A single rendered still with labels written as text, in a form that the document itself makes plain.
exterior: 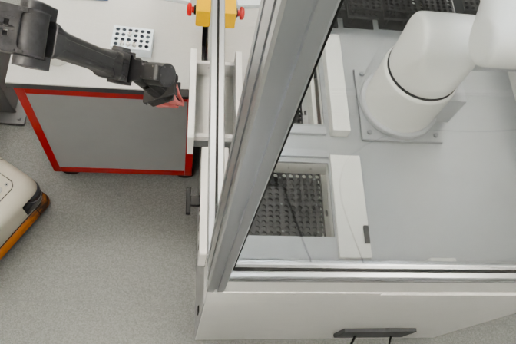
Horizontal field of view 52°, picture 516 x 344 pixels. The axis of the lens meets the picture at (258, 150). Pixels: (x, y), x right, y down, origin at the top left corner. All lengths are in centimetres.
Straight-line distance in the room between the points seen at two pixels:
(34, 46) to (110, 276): 143
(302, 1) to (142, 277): 192
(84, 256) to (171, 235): 35
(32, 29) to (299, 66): 60
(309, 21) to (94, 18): 149
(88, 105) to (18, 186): 47
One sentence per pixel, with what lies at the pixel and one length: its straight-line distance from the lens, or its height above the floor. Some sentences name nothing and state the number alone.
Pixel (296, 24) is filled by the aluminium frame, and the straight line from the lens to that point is 38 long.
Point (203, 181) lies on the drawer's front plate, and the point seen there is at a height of 93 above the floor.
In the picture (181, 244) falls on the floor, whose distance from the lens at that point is 225.
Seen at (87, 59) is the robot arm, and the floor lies 127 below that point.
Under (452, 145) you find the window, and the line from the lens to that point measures 63.
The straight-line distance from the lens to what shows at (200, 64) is 156.
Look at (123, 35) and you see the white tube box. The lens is 176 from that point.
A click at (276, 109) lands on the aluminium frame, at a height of 174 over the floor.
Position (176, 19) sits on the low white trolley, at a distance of 183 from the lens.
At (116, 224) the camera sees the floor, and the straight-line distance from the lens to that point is 229.
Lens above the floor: 216
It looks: 62 degrees down
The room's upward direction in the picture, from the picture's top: 17 degrees clockwise
